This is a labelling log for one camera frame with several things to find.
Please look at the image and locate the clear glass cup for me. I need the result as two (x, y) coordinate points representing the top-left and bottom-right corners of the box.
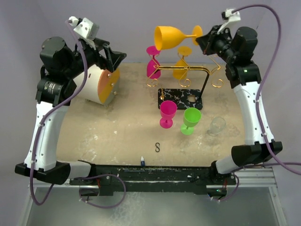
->
(207, 117), (226, 136)

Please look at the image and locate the aluminium frame rail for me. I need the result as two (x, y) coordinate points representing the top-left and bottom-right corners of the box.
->
(235, 168), (277, 187)

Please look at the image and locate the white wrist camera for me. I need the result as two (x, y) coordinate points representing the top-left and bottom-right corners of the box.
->
(67, 16), (99, 42)
(217, 8), (241, 34)

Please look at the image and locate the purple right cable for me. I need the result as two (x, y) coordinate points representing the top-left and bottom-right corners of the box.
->
(232, 4), (301, 176)

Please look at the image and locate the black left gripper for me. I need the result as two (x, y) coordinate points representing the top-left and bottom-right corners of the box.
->
(63, 37), (126, 79)

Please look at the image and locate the pink wine glass on table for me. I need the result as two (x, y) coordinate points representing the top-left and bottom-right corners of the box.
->
(159, 100), (177, 129)

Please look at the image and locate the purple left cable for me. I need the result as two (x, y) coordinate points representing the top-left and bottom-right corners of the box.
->
(29, 19), (88, 206)

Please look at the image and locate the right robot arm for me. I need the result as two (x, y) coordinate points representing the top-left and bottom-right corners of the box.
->
(196, 25), (283, 184)

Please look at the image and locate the pink wine glass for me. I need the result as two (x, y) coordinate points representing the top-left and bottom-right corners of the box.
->
(146, 46), (161, 79)
(159, 100), (177, 129)

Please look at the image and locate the black marble rack base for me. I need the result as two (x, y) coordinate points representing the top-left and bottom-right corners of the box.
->
(158, 88), (203, 110)

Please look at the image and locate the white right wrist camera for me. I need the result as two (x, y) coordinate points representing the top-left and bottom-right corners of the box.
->
(217, 8), (241, 34)

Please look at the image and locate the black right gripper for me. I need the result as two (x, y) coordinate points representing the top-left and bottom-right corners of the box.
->
(197, 24), (238, 64)

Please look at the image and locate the orange wine glass front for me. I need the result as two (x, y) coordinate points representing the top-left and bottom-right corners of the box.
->
(154, 25), (203, 50)

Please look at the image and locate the small white dropper bottle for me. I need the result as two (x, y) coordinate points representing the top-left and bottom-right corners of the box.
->
(141, 156), (145, 167)

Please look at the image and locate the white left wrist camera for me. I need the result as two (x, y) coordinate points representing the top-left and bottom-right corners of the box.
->
(67, 16), (99, 42)

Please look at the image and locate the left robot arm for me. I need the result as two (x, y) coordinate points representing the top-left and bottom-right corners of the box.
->
(15, 37), (127, 185)

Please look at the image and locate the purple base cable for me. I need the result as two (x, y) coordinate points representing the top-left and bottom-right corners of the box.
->
(78, 173), (127, 209)

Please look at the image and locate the white round drawer box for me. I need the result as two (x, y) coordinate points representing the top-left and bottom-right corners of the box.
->
(78, 65), (120, 105)

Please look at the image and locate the green wine glass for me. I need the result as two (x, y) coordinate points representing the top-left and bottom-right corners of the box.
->
(180, 107), (202, 136)

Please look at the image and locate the orange wine glass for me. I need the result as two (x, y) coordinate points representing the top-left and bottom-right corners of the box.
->
(172, 46), (193, 81)
(154, 25), (203, 50)

